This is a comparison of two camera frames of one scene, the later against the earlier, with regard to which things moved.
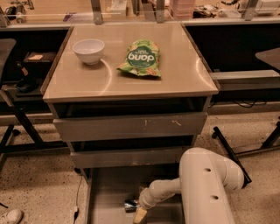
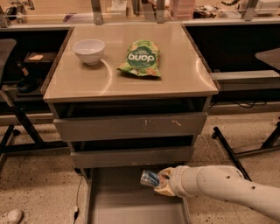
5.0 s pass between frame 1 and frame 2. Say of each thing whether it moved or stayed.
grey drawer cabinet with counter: stayed
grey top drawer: stayed
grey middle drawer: stayed
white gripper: moved
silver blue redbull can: moved
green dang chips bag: stayed
